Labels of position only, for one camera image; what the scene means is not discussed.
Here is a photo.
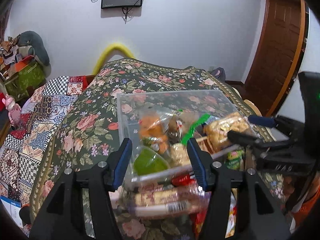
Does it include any green patterned gift bag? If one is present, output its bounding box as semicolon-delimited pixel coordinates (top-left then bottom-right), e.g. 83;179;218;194
4;60;46;101

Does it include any grey backpack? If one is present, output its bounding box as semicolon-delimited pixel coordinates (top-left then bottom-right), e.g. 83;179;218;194
210;67;226;82

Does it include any yellow curved tube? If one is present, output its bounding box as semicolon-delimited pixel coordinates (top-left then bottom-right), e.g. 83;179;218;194
92;42;135;75

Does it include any pink wafer pack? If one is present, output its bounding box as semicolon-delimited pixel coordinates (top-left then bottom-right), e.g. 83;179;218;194
123;184;211;219

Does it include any green jelly cup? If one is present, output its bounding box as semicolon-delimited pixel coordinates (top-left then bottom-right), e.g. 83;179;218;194
133;146;170;176

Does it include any brown wooden door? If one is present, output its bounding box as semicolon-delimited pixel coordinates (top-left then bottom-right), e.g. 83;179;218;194
245;0;306;116

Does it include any green pea snack bag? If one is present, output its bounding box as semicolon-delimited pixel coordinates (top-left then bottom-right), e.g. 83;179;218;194
225;150;245;171

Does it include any floral green bedspread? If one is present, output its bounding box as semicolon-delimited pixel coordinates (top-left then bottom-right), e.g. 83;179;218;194
29;58;286;240

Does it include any grey plush pillow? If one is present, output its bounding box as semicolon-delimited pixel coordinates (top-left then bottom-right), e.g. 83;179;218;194
18;31;50;66

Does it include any clear bag of fried snacks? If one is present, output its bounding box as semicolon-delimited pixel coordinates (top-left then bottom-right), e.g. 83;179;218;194
138;112;169;156

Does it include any clear plastic storage bin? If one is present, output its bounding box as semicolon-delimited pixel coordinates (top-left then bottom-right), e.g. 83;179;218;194
117;90;255;190

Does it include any green-edged fried snack bag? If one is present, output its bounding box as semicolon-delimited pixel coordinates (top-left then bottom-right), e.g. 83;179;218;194
167;111;217;145

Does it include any pink plush toy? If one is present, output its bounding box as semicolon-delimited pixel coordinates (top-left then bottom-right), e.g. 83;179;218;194
2;94;21;127

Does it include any red white snack bag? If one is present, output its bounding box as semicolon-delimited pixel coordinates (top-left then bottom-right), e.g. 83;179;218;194
161;174;237;239

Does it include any patchwork quilt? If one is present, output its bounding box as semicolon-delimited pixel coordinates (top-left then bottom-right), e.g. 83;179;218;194
0;75;89;201

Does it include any clear pack of rice crackers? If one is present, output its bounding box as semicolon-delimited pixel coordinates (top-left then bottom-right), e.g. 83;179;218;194
203;112;254;152

